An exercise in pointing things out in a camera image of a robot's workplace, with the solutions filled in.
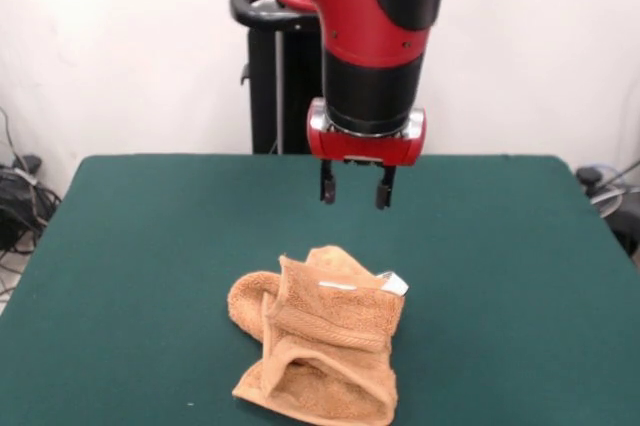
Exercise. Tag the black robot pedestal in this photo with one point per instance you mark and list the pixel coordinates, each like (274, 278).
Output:
(295, 96)

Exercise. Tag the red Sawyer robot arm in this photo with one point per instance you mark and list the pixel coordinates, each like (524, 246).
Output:
(370, 21)

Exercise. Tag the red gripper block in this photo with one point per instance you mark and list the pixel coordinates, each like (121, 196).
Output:
(365, 148)

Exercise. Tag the dark green table cloth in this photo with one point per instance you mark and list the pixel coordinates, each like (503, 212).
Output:
(125, 271)

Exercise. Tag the tan terry towel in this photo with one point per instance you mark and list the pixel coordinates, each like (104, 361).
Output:
(330, 316)

